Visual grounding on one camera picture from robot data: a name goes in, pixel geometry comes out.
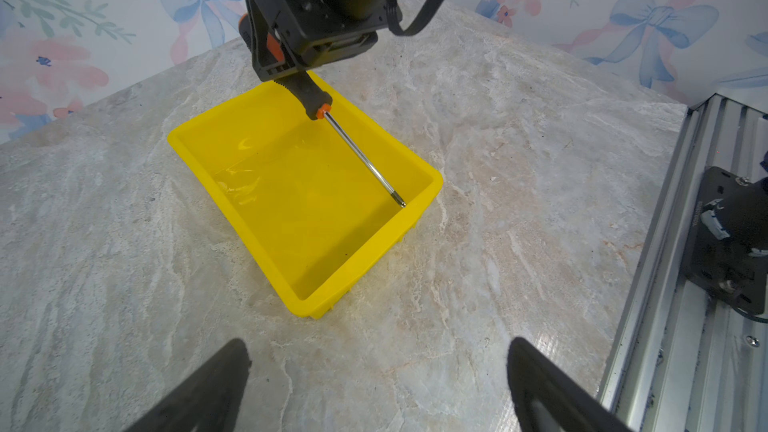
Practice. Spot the orange black handled screwdriver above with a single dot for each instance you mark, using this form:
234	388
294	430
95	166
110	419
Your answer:
316	102

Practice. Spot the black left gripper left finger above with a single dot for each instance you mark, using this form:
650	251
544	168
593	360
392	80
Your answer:
208	400

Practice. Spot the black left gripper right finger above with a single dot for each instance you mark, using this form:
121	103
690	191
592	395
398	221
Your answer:
546	399

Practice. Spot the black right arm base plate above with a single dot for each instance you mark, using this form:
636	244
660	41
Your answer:
726	248

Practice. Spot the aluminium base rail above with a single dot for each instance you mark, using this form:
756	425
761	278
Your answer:
682	360

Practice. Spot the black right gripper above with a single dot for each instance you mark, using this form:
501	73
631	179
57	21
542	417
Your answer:
290	36

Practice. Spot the yellow plastic bin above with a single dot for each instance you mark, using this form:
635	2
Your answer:
310	213

